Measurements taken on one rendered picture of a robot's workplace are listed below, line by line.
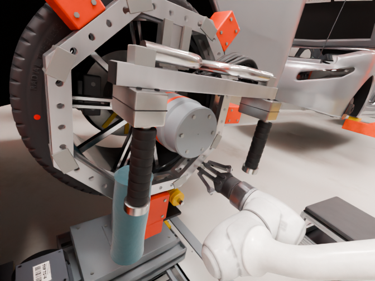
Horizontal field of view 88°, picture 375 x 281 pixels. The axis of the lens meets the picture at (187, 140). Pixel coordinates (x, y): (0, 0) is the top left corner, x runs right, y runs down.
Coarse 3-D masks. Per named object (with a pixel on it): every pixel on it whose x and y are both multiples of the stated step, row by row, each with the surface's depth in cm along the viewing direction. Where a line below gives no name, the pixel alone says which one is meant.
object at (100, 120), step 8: (104, 56) 63; (112, 56) 65; (120, 56) 66; (96, 64) 62; (88, 72) 62; (96, 72) 63; (104, 72) 65; (104, 80) 66; (104, 88) 67; (112, 88) 67; (104, 112) 70; (112, 112) 72; (96, 120) 69; (104, 120) 71; (112, 120) 73; (120, 128) 76
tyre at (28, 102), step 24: (168, 0) 52; (48, 24) 39; (24, 48) 39; (48, 48) 41; (24, 72) 40; (24, 96) 41; (24, 120) 43; (48, 144) 47; (48, 168) 50; (168, 168) 76; (96, 192) 61
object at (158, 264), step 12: (60, 240) 90; (180, 240) 99; (72, 252) 86; (168, 252) 94; (180, 252) 93; (72, 264) 81; (144, 264) 87; (156, 264) 85; (168, 264) 91; (120, 276) 80; (132, 276) 81; (144, 276) 82
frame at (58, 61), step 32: (128, 0) 39; (160, 0) 43; (96, 32) 38; (192, 32) 55; (64, 64) 36; (64, 96) 39; (224, 96) 68; (64, 128) 41; (64, 160) 43; (192, 160) 72
